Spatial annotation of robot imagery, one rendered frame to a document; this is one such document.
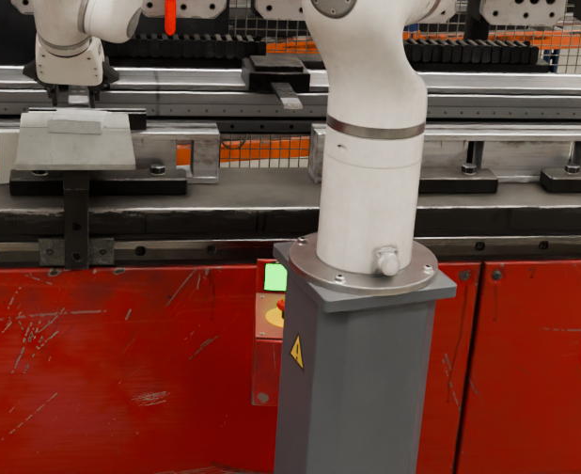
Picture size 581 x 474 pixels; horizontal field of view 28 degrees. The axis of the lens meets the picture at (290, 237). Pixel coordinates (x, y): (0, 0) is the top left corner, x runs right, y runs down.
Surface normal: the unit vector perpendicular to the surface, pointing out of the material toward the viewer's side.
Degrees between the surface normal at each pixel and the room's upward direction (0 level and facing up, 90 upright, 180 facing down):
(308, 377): 90
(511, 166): 90
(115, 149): 0
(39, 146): 0
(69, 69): 131
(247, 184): 0
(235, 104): 90
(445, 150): 90
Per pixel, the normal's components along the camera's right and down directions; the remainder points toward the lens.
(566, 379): 0.18, 0.39
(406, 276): 0.06, -0.92
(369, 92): -0.22, 0.57
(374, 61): -0.20, 0.84
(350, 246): -0.36, 0.34
